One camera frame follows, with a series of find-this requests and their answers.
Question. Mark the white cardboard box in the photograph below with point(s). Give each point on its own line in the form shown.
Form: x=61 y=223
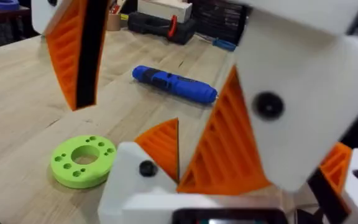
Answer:
x=163 y=9

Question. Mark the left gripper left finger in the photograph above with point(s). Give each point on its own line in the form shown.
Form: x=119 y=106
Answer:
x=126 y=180

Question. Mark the blue electric screwdriver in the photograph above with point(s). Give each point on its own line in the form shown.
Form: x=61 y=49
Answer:
x=179 y=85

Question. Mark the black tool case red latch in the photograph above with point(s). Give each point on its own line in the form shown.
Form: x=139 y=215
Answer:
x=154 y=28

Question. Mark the green disc with holes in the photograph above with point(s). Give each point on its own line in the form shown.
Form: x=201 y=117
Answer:
x=64 y=174

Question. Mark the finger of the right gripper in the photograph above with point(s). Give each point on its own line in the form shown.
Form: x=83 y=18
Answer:
x=67 y=46
x=300 y=77

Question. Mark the black ribbed crate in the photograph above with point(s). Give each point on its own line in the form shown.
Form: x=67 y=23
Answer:
x=219 y=18

